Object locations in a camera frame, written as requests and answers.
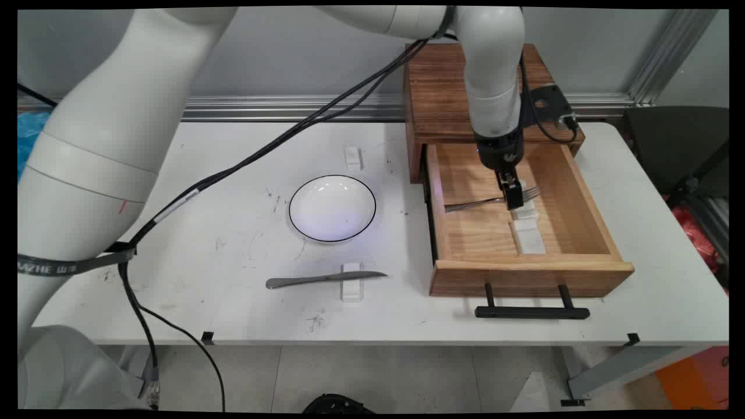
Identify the dark wooden cabinet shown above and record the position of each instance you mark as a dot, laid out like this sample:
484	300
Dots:
439	87

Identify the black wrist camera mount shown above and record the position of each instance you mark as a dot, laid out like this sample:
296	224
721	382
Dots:
547	105

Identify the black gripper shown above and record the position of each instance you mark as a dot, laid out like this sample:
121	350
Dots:
498	148

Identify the horizontal aluminium rail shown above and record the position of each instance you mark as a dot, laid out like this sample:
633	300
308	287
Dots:
262	107

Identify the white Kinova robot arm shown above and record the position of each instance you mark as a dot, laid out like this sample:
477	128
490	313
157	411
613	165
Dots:
105	145

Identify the white plate with black rim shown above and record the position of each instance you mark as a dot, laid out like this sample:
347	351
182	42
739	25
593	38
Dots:
332	208

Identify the diagonal aluminium profile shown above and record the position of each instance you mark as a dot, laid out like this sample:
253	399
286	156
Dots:
669	55

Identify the small black table clip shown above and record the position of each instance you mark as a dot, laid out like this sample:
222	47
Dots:
208	337
633	338

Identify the silver table knife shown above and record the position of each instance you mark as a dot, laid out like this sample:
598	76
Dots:
314	279

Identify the black object on floor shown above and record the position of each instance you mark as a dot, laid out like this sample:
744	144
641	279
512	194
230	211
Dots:
337	404

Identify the silver fork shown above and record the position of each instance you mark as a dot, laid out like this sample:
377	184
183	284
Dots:
474	203

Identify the light wooden drawer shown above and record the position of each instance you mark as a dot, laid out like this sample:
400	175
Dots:
483	238

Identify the blue plastic bag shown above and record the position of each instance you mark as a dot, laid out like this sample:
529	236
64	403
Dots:
29	137

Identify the red plastic bag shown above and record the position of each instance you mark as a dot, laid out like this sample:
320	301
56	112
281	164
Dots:
695	233

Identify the small white cutlery rest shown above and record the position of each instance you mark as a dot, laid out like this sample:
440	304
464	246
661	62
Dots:
351	291
525	213
353	157

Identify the long white block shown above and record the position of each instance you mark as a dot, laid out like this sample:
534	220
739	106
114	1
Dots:
531	237

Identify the grey table leg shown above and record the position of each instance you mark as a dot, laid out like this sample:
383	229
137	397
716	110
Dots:
617	369

